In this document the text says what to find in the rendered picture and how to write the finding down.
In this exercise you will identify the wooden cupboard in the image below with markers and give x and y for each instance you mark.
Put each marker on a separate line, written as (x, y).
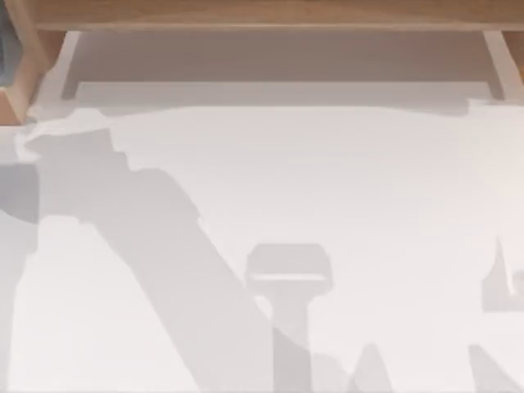
(262, 14)

